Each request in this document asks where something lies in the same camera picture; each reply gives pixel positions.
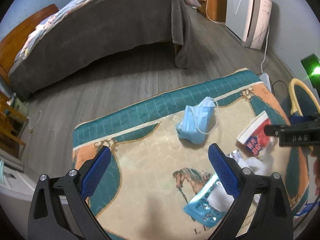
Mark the white purifier power cable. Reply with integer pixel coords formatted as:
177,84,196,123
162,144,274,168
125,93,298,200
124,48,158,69
260,25,270,74

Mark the black cable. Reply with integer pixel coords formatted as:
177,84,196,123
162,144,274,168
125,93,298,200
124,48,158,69
271,80,290,93

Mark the small green waste bin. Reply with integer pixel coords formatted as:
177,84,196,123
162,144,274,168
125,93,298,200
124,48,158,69
7,92,29,120

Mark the white floor cable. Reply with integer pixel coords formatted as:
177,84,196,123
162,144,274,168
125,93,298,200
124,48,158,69
27,109,43,133

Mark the wooden cabinet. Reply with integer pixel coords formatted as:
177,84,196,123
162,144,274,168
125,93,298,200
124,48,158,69
195,0,229,23

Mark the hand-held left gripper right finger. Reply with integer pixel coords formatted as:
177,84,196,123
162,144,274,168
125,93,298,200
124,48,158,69
208,144,293,240

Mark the white air purifier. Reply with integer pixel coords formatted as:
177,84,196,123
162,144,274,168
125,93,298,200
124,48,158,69
225,0,273,49

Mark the person's right hand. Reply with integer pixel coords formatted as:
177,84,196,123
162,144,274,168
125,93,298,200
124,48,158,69
310,150,320,197

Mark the white cabinet panel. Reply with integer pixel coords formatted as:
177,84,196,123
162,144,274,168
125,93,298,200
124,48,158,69
0,152,38,205

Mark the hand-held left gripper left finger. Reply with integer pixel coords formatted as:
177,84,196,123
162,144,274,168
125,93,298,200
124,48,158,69
27,145,112,240

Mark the white cable over cabinet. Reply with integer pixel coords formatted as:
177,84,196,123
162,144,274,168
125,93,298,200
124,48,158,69
205,0,227,24

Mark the wooden nightstand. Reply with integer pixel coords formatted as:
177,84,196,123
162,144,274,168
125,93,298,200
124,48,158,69
0,90,28,160

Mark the blue wet wipes pack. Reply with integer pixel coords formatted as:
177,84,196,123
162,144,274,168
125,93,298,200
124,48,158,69
184,174,234,227

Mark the yellow rimmed teal trash bin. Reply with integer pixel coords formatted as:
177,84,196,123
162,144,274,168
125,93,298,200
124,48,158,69
280,78,320,125

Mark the patterned table cloth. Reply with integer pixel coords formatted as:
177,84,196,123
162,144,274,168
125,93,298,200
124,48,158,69
72,67,310,240

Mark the red white packet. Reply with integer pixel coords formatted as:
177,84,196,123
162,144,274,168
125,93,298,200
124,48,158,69
236,111,272,158

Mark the blue face mask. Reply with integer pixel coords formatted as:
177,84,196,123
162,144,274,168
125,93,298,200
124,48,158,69
176,97,219,145

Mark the white power strip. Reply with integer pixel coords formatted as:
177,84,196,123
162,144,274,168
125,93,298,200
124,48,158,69
257,72,273,90

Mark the white tissue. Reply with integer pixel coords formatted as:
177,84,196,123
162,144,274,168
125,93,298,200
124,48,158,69
229,140,278,203

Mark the wooden bed headboard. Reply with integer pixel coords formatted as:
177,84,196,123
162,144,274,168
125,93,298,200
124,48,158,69
0,4,59,85

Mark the bed with grey blanket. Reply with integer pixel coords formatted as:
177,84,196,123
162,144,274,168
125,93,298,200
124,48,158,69
9,0,200,100

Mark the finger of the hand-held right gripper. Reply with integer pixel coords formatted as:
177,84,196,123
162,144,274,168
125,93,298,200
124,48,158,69
264,124,282,137

